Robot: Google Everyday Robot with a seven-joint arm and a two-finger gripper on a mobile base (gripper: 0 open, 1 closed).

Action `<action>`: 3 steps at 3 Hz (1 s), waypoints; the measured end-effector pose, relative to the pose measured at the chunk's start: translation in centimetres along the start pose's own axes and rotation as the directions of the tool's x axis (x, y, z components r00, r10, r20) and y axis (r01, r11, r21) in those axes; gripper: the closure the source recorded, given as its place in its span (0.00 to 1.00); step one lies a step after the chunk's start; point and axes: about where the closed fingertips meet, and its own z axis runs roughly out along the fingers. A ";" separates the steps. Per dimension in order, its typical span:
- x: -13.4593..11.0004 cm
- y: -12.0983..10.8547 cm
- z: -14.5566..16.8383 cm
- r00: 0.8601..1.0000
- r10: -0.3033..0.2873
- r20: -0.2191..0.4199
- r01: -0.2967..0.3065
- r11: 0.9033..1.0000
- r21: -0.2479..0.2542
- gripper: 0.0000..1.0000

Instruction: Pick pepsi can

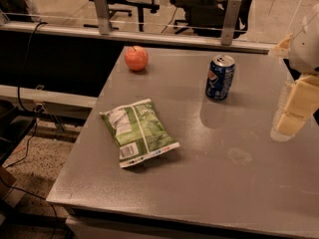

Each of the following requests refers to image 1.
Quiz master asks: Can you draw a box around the black equipment at left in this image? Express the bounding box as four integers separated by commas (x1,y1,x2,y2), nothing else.
0,100,36,165

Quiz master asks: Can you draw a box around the black power cable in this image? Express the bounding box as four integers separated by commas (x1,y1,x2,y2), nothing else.
16,21,49,115

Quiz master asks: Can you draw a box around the right metal rail bracket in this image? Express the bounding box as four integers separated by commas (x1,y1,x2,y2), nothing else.
221,0,241,46

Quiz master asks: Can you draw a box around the red apple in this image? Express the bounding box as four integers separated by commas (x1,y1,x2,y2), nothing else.
125,46,149,72

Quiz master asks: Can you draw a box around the metal rail bracket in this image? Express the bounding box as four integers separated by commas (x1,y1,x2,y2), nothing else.
94,0,112,35
221,0,241,46

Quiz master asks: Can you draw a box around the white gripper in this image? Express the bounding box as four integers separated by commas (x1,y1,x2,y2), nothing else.
268,4,319,141

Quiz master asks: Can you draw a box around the green chip bag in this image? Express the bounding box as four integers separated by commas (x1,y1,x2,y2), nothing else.
100,99,179,168

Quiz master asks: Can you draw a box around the dark office chair right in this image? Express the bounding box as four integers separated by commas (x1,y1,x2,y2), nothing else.
170,0,252,39

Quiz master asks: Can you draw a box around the blue pepsi can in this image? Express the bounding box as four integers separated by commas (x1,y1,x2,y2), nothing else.
205,55,235,101

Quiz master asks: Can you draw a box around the left metal rail bracket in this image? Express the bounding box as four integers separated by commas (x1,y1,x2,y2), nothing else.
94,0,112,35

